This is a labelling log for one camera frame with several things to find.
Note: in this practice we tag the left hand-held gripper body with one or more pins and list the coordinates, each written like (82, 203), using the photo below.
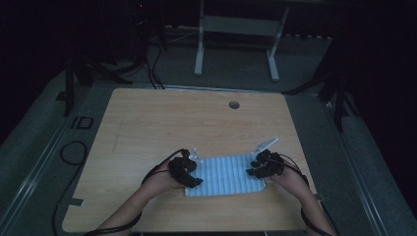
(182, 168)

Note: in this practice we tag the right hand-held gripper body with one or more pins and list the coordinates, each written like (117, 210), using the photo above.
(268, 164)

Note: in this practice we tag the blue white striped towel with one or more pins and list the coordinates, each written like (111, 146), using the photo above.
(226, 177)

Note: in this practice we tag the person's left hand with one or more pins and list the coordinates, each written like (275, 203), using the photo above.
(160, 182)

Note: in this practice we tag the person's right hand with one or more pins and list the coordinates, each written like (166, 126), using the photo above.
(288, 182)

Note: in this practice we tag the black tripod stand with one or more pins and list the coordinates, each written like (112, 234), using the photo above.
(85, 72)
(334, 82)

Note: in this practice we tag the black square floor socket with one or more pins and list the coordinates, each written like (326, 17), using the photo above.
(82, 122)

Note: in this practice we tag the grey tape strip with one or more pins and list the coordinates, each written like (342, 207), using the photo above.
(76, 202)

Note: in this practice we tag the metal floor rail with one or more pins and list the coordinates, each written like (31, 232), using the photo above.
(36, 170)
(357, 170)
(196, 88)

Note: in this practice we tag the white metal stand frame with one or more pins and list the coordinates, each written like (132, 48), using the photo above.
(236, 26)

